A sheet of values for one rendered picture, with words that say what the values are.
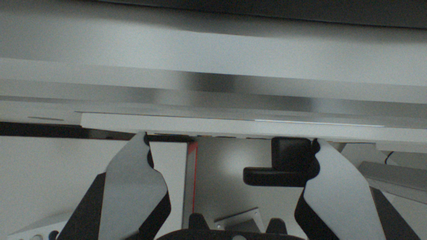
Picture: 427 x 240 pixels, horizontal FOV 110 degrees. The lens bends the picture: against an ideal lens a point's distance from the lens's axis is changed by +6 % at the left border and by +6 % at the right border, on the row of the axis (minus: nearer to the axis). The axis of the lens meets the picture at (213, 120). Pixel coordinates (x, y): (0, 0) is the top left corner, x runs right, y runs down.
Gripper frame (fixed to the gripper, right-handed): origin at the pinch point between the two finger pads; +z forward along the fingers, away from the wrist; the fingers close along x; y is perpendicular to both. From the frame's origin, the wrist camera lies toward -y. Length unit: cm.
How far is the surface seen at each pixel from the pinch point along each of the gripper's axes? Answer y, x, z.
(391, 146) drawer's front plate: 5.1, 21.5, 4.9
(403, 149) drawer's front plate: 4.7, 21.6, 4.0
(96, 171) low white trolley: 12.4, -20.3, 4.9
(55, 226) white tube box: 15.1, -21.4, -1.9
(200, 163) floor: 66, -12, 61
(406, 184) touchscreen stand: 56, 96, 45
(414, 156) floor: 66, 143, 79
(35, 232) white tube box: 15.5, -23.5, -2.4
